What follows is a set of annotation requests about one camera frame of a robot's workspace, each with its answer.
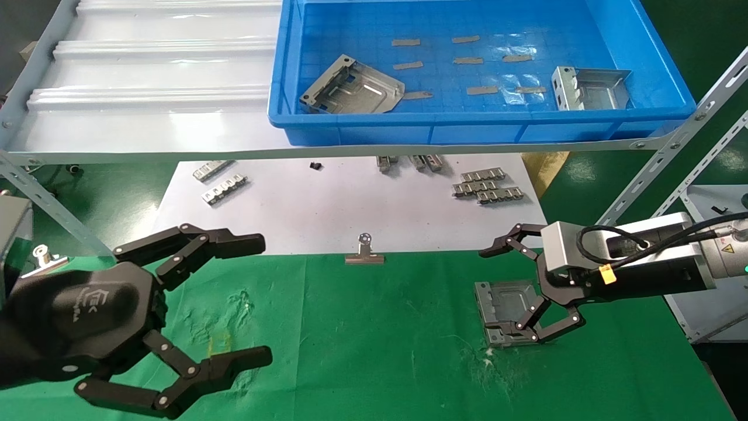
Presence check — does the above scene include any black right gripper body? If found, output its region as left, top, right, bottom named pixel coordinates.
left=536, top=257, right=603, bottom=308

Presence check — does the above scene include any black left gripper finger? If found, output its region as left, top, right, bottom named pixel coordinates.
left=113, top=223, right=266, bottom=291
left=74, top=329, right=273, bottom=420

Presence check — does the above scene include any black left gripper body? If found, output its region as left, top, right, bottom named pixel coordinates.
left=9, top=261, right=168, bottom=382

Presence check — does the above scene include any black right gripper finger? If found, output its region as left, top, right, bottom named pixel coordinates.
left=479, top=223, right=547, bottom=264
left=500, top=295, right=585, bottom=344

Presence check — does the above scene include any sheet metal bracket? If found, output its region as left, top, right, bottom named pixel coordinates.
left=473, top=279, right=553, bottom=348
left=299, top=54, right=406, bottom=115
left=552, top=66, right=633, bottom=112

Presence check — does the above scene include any brown cardboard piece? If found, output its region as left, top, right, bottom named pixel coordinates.
left=522, top=152, right=570, bottom=198

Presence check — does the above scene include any silver binder clip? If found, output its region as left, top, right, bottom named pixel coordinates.
left=23, top=244, right=70, bottom=277
left=345, top=233, right=386, bottom=265

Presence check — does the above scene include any blue plastic bin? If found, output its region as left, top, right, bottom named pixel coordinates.
left=268, top=0, right=698, bottom=147

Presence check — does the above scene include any grey perforated rack upright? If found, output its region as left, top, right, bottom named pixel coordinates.
left=596, top=47, right=748, bottom=227
left=0, top=152, right=117, bottom=258

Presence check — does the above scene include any clear plastic film piece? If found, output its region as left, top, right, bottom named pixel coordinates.
left=503, top=73, right=548, bottom=106

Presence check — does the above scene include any grey side rack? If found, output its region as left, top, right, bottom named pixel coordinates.
left=652, top=110, right=748, bottom=344

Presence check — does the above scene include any white paper sheet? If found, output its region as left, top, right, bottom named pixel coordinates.
left=153, top=153, right=556, bottom=256

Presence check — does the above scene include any green cloth mat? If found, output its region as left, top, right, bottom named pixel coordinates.
left=0, top=247, right=738, bottom=421

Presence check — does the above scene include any white ridged plastic board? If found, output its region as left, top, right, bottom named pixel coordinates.
left=9, top=0, right=293, bottom=156

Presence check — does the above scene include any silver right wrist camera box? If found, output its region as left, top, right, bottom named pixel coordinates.
left=541, top=212, right=696, bottom=275

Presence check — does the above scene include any black camera cable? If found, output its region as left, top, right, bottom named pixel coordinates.
left=577, top=212, right=748, bottom=285

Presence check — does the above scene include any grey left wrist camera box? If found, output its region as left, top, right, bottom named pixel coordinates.
left=0, top=196, right=33, bottom=293

